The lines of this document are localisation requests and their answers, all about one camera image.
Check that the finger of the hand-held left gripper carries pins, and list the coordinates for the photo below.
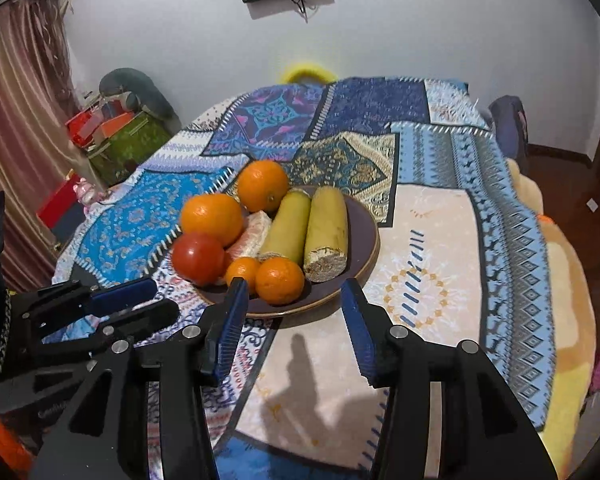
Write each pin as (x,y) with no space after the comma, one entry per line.
(150,317)
(125,295)

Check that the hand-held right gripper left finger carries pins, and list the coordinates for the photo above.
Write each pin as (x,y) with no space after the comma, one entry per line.
(230,330)

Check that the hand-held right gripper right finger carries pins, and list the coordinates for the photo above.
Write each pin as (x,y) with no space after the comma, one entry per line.
(355,325)

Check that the small orange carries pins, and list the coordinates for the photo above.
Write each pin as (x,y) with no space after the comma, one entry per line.
(242,270)

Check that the medium orange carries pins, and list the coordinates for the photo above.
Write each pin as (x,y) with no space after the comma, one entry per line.
(280,280)

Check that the red tomato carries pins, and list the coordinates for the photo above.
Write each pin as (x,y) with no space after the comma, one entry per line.
(200,260)

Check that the purple round plate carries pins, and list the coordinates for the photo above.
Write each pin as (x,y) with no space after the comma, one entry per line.
(362,240)

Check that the pink pomelo wedge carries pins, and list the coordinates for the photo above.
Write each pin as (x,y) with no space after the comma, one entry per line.
(252,237)

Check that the large orange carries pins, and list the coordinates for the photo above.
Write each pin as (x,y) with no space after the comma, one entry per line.
(262,185)
(211,220)

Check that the flat red box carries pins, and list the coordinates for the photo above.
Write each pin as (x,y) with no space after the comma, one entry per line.
(62,207)

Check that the pink toy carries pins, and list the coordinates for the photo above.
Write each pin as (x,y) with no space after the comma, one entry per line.
(87,191)

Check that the blue patchwork blanket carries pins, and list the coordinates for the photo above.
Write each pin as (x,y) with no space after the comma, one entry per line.
(430,240)

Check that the green patterned box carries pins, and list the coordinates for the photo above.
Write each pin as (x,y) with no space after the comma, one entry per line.
(140,145)

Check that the orange box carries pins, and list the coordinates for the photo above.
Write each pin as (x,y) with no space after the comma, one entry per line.
(115,125)

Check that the striped red curtain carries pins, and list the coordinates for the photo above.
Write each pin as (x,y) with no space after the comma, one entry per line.
(20,135)

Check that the grey plush toy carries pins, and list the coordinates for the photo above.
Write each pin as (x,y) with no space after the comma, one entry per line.
(145,90)

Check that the yellow fleece blanket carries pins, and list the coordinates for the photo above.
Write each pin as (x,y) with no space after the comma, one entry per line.
(570,285)

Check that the purple chair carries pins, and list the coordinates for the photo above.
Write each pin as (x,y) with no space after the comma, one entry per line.
(510,120)

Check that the white wall socket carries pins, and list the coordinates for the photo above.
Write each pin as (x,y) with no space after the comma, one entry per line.
(592,205)

